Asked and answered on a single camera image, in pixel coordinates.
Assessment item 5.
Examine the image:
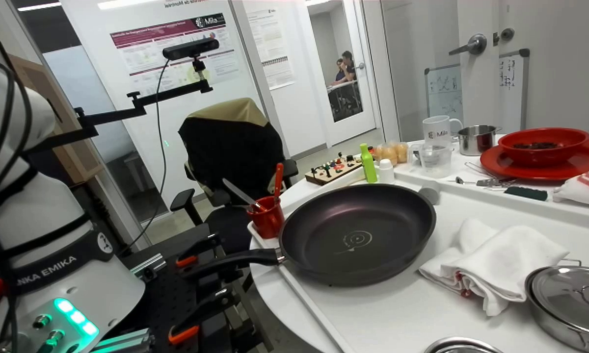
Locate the white cloth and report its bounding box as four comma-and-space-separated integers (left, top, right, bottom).
417, 215, 568, 319

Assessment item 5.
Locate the black frying pan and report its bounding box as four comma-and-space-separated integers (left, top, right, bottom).
182, 182, 437, 288

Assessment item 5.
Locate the steel lidded pan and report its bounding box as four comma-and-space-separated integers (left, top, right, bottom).
523, 257, 589, 353

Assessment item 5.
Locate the red spatula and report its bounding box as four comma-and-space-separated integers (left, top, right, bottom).
270, 160, 288, 198

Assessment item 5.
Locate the wooden board with pieces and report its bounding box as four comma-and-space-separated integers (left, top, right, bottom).
303, 153, 364, 186

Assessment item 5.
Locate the red cup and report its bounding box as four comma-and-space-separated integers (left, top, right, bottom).
245, 194, 286, 239

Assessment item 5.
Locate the black chair with tan cover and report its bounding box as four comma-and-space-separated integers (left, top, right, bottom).
168, 96, 299, 262

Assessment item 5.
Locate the green bottle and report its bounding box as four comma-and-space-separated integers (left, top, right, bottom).
358, 143, 378, 184

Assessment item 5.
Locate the small white bottle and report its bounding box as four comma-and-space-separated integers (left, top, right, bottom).
376, 157, 396, 184

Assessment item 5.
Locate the clear egg carton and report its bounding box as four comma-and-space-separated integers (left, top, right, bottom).
370, 141, 411, 164

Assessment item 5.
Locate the distant dark-clothed person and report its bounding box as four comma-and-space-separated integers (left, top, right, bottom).
331, 49, 358, 86

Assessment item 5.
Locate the white notice sheet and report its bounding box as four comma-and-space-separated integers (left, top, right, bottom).
243, 6, 296, 90

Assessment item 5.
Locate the clear plastic cup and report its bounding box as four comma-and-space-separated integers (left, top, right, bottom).
409, 141, 455, 178

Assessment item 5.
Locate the small leaning whiteboard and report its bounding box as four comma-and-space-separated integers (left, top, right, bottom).
423, 60, 464, 123

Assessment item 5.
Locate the steel cup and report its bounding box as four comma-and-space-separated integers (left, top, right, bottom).
455, 123, 498, 157

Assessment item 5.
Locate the purple header poster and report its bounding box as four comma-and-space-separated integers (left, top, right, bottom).
107, 11, 229, 74

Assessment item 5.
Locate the black phone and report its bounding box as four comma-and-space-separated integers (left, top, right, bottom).
502, 184, 549, 202

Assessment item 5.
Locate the paper sheet holder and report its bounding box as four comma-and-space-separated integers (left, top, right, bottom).
498, 47, 531, 129

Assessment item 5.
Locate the red plate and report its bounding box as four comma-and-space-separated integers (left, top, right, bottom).
478, 135, 589, 186

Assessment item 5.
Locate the red bowl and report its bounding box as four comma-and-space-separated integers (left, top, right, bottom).
496, 125, 589, 164

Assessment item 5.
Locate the metal door lock knob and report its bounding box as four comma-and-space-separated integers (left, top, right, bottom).
490, 25, 515, 47

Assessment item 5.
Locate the orange handled clamp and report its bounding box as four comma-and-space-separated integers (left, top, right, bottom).
172, 253, 199, 270
164, 323, 201, 347

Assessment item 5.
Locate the black camera cable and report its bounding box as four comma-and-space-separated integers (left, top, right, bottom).
125, 59, 172, 251

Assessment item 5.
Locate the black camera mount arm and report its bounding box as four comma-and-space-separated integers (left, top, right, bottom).
74, 57, 215, 133

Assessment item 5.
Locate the black stereo camera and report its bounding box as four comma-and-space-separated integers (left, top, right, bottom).
160, 37, 221, 62

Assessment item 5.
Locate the metal door lever handle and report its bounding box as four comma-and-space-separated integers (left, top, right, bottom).
447, 33, 488, 59

